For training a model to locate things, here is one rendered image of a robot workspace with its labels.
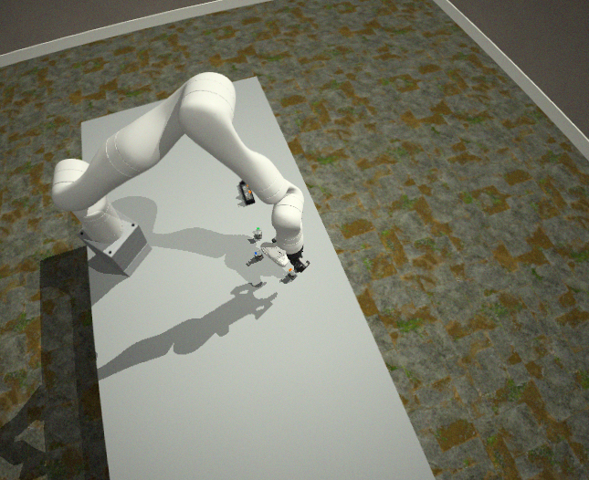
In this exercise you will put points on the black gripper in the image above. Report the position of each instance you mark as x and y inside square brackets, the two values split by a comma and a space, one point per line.
[296, 260]

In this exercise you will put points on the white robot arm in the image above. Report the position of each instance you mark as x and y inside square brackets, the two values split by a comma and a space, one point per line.
[205, 114]

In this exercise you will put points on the black rack with three pockets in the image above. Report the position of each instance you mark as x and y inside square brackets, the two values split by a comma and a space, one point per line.
[250, 201]

